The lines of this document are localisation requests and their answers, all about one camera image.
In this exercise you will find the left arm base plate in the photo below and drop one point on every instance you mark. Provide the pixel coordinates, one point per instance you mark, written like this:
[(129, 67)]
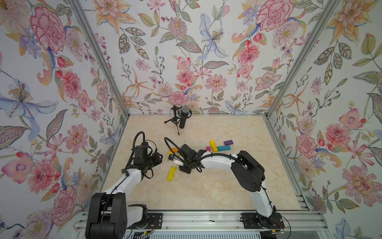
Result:
[(150, 222)]

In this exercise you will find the black mesh microphone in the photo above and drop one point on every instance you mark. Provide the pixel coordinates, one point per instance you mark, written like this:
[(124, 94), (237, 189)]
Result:
[(184, 113)]

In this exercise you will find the yellow long block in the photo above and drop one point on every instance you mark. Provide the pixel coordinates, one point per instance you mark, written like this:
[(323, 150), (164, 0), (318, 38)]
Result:
[(171, 173)]

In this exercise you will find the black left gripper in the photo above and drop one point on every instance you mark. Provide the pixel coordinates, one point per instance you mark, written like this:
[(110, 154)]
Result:
[(157, 159)]

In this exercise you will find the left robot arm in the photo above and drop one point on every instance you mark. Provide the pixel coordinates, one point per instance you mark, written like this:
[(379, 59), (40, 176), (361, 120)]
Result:
[(109, 215)]

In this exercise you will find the aluminium front rail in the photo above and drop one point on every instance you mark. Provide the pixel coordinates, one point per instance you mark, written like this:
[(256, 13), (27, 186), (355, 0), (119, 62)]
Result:
[(229, 221)]

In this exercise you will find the purple block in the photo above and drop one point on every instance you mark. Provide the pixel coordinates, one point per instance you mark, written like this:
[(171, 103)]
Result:
[(228, 142)]

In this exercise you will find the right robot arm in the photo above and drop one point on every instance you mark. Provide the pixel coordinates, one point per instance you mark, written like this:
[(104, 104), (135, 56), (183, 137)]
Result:
[(249, 173)]

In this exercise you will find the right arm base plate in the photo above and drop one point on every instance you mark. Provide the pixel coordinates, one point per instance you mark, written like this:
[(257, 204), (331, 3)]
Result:
[(256, 221)]

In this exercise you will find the teal block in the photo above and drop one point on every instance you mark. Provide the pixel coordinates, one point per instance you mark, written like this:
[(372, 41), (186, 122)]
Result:
[(224, 148)]

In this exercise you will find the black microphone tripod stand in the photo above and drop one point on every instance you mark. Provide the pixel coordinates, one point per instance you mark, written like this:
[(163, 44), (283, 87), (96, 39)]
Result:
[(177, 119)]

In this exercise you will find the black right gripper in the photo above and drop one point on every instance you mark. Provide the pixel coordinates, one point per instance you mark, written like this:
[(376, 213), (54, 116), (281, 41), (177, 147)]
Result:
[(182, 169)]

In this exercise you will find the yellow upright block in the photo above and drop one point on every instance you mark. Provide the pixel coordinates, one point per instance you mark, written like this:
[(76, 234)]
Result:
[(213, 146)]

